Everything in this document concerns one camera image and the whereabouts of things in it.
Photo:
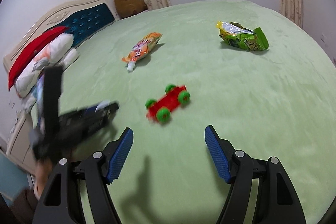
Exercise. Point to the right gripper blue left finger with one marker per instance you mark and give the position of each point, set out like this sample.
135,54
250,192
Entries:
61,201

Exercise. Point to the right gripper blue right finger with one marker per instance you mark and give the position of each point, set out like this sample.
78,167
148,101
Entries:
277,200

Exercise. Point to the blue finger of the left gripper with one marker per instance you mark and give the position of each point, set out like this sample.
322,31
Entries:
101,112

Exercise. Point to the orange snack pouch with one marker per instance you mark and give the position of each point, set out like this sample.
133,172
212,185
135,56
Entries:
141,49

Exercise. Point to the green yellow snack bag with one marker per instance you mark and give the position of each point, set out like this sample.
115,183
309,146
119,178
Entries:
237,36

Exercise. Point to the person's left hand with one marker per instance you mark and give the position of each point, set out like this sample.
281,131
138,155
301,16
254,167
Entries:
42,172

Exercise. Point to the folded white floral quilt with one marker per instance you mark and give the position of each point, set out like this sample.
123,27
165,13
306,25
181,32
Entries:
48,84

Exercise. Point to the white bedside cabinet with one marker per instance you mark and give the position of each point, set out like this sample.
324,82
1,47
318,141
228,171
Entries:
19,150

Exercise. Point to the red green toy car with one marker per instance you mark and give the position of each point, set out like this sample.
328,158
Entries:
160,110

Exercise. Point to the white floral pillow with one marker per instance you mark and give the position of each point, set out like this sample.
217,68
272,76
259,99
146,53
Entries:
49,55

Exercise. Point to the red pillow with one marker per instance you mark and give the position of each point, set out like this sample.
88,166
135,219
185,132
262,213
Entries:
31,50

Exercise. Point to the cream and blue headboard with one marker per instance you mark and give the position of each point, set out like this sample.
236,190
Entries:
83,18

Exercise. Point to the brown teddy bear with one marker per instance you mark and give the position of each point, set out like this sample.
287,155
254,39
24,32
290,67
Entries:
127,8

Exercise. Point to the light green bed blanket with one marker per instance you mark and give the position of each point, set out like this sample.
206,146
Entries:
279,102

